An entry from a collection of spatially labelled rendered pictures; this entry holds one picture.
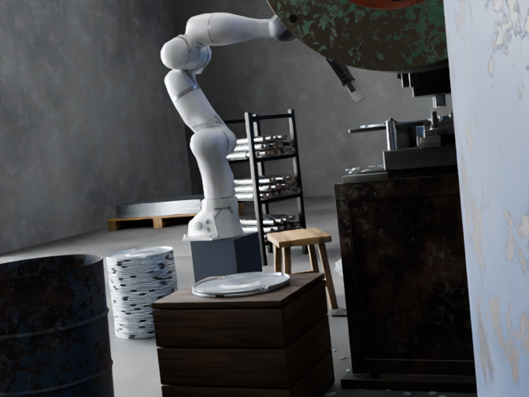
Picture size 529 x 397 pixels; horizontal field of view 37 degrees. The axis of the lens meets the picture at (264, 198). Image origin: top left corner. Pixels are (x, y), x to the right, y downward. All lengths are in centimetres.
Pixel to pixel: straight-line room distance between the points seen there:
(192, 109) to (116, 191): 626
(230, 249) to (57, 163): 561
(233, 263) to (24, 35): 566
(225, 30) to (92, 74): 623
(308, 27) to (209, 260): 95
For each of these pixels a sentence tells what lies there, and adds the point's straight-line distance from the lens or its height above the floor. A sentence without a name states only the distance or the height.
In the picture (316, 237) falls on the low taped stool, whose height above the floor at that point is 33.
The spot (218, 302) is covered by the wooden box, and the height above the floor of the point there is 35.
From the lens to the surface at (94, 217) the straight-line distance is 861.
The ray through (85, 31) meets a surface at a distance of 888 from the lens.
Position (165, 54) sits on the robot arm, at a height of 110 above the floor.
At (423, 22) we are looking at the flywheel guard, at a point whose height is 103.
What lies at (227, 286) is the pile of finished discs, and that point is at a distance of 229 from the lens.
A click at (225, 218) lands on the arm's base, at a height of 52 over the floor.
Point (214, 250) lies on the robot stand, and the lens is 272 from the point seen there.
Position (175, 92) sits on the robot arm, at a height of 97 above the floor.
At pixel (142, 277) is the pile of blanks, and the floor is 26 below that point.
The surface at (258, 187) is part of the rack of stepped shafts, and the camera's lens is 481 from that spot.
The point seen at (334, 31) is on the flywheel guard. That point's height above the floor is 105.
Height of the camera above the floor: 78
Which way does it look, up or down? 4 degrees down
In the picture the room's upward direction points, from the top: 6 degrees counter-clockwise
